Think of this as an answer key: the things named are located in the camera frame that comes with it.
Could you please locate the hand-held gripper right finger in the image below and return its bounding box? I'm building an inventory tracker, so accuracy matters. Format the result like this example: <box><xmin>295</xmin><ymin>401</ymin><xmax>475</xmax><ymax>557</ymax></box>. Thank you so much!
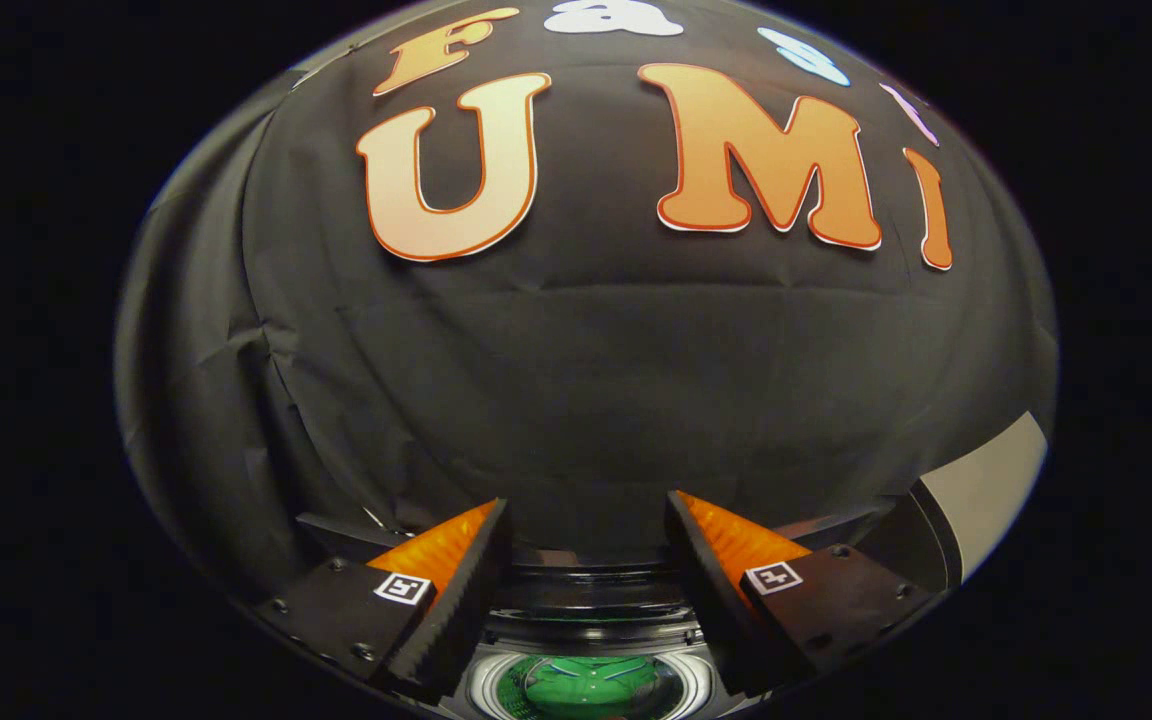
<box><xmin>664</xmin><ymin>490</ymin><xmax>939</xmax><ymax>699</ymax></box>

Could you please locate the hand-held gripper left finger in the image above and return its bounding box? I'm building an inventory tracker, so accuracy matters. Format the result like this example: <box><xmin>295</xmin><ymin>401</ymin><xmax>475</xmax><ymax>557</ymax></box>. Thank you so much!
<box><xmin>254</xmin><ymin>498</ymin><xmax>514</xmax><ymax>703</ymax></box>

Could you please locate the green polo shirt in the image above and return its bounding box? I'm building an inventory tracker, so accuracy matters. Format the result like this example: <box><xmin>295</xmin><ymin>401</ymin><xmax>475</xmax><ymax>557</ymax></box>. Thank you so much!
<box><xmin>496</xmin><ymin>655</ymin><xmax>682</xmax><ymax>720</ymax></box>

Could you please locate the black backdrop cloth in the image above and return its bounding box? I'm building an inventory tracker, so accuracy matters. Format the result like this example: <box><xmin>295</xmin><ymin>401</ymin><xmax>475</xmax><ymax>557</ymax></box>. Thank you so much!
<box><xmin>114</xmin><ymin>0</ymin><xmax>1059</xmax><ymax>621</ymax></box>

